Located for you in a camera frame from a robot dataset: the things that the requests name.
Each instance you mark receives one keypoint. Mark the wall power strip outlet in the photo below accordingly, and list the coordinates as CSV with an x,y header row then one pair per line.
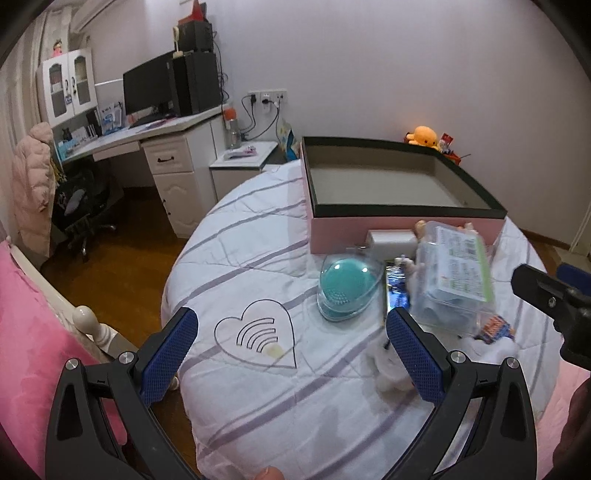
x,y
272,95

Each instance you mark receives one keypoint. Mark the black computer monitor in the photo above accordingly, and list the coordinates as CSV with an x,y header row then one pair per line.
x,y
147,86

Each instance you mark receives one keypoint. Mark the white hutch cabinet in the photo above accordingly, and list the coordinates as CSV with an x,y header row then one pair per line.
x,y
66,86

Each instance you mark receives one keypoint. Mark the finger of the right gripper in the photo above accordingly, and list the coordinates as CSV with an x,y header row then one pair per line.
x,y
574,277
566,306

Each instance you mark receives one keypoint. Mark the pink puffer jacket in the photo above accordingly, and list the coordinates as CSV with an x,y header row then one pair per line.
x,y
34,186

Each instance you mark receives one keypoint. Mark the pink black storage box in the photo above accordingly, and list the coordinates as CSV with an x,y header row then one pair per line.
x,y
356,185

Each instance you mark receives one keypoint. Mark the clear box with green label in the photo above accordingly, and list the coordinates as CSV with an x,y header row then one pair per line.
x,y
451,287

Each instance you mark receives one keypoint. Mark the black speaker on tower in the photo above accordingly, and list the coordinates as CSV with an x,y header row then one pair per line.
x,y
195,36

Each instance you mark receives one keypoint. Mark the colourful snack packet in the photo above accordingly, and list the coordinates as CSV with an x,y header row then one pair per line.
x,y
495,329

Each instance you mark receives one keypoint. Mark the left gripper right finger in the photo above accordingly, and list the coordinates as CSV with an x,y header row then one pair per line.
x,y
501,443

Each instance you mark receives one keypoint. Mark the white striped table cover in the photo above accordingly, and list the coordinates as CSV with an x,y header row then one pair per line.
x,y
269,381

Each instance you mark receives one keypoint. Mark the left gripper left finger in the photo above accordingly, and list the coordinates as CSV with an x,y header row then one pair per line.
x,y
101,425

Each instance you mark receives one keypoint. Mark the black office chair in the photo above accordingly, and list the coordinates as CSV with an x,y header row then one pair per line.
x,y
80,208

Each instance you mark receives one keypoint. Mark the white desk with drawers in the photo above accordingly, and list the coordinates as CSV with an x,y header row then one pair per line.
x,y
179,154

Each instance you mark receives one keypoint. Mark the orange octopus plush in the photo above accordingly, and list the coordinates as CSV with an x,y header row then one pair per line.
x,y
423,136

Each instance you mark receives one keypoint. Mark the white fluffy plush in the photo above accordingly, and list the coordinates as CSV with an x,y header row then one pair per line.
x,y
391,374

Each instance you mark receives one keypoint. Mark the teal brush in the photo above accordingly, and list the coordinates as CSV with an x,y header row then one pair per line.
x,y
346,285

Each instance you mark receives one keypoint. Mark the beige curtain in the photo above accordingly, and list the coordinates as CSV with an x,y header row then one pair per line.
x,y
19,98

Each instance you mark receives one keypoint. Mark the small pig doll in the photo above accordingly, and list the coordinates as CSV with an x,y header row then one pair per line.
x,y
420,228

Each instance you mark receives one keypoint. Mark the white power adapter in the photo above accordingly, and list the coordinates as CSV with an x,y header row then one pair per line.
x,y
386,245

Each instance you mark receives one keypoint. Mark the orange cap water bottle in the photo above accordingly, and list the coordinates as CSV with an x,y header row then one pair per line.
x,y
232,128

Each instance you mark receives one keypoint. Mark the white bed frame post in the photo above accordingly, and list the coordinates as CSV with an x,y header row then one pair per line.
x,y
87,322

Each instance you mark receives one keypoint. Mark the white bedside cabinet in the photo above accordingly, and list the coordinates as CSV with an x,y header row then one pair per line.
x,y
235,166

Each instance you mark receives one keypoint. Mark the blue patterned bag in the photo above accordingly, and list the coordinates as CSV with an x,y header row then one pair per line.
x,y
288,142

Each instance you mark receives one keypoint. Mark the red toy crate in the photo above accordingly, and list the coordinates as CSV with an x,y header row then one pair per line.
x,y
445,147

